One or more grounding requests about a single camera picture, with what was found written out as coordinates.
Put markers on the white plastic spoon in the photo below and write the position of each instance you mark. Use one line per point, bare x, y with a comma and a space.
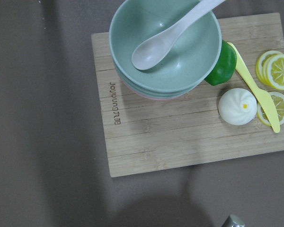
153, 50

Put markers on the stacked lemon slices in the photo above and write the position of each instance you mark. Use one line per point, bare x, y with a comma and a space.
269, 69

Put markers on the white toy steamed bun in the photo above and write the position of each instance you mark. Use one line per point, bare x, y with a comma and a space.
237, 106

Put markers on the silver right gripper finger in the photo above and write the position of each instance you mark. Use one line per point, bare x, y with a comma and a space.
233, 221

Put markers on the bamboo cutting board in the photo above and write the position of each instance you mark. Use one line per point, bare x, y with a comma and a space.
144, 135

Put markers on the yellow plastic knife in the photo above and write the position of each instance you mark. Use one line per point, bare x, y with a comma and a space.
262, 96

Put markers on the green top bowl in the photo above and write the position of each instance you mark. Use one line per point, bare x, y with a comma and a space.
189, 61

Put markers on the green toy pepper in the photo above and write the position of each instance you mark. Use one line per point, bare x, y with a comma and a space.
225, 66

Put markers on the pink bottom bowl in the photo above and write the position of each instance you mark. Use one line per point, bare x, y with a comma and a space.
152, 97

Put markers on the single lemon slice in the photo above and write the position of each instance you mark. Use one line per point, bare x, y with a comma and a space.
278, 99

